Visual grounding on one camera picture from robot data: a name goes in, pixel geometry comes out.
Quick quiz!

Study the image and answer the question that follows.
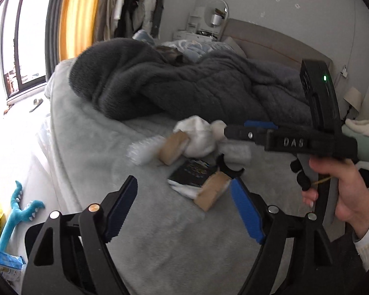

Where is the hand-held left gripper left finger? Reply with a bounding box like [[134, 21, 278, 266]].
[[23, 175, 139, 295]]

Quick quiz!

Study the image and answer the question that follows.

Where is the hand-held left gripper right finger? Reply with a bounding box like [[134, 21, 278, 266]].
[[229, 180, 337, 295]]

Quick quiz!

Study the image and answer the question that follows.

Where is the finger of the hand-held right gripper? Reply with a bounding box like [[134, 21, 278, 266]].
[[244, 120, 280, 131], [224, 125, 267, 148]]

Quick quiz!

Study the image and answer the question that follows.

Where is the brown cardboard tube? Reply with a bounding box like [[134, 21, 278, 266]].
[[194, 172, 232, 212], [158, 131, 190, 165]]

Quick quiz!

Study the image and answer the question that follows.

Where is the black curved plastic piece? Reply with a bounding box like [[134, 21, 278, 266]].
[[217, 154, 245, 179]]

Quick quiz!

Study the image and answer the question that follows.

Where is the white balled sock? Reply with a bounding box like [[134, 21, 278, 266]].
[[175, 115, 229, 158]]

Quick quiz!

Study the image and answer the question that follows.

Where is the white fuzzy foam wrap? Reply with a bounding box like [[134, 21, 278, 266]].
[[126, 135, 167, 165]]

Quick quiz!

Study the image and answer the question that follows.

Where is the white paper scrap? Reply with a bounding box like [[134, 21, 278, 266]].
[[169, 181, 204, 199]]

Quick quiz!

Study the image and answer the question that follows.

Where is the black book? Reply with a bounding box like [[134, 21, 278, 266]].
[[168, 159, 219, 191]]

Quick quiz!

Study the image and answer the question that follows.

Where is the person's right hand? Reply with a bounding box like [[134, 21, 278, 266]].
[[302, 157, 369, 239]]

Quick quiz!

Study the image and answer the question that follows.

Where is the light grey fluffy bed cover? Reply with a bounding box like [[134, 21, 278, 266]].
[[28, 58, 342, 295]]

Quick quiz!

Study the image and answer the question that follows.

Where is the mint green chair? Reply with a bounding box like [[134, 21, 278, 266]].
[[341, 123, 369, 191]]

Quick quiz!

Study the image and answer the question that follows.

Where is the beige lamp shade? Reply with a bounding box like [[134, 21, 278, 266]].
[[343, 87, 364, 111]]

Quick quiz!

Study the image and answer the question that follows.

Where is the grey pillow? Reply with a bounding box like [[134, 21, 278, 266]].
[[223, 36, 248, 59]]

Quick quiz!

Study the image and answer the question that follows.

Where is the beige padded headboard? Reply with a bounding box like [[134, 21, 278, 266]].
[[223, 18, 333, 79]]

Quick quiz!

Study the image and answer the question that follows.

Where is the dark grey fleece blanket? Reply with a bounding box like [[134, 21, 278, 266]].
[[69, 38, 315, 130]]

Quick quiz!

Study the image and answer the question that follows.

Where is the blue white patterned quilt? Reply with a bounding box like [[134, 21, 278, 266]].
[[171, 39, 232, 64]]

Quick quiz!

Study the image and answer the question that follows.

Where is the blue plush toy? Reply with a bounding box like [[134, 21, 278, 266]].
[[0, 181, 46, 251]]

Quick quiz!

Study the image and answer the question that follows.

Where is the white vanity shelf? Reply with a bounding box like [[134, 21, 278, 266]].
[[173, 6, 219, 42]]

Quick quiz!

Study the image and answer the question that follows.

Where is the round white mirror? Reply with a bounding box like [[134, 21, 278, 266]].
[[204, 0, 230, 35]]

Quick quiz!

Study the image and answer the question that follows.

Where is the blue printed packet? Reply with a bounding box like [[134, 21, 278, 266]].
[[0, 245, 27, 284]]

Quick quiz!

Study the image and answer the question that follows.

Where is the light blue fleece pillow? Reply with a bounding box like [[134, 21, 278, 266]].
[[132, 30, 156, 42]]

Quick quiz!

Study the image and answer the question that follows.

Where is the grey hanging garment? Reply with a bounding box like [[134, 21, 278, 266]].
[[155, 0, 167, 38]]

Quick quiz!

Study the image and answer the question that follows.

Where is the white hanging jacket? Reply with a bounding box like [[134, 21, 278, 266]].
[[135, 0, 158, 35]]

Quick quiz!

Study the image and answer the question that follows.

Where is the black hanging garment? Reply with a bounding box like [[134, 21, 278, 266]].
[[119, 0, 146, 38]]

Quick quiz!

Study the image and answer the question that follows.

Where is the beige hanging coat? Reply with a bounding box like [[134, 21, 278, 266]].
[[105, 0, 125, 34]]

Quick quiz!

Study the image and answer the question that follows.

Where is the dark grey curtain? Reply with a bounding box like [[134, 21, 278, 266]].
[[46, 0, 69, 72]]

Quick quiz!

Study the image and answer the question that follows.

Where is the yellow curtain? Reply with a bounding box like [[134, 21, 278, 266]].
[[58, 0, 96, 62]]

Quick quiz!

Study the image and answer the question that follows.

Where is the window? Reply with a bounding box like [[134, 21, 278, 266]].
[[0, 0, 56, 100]]

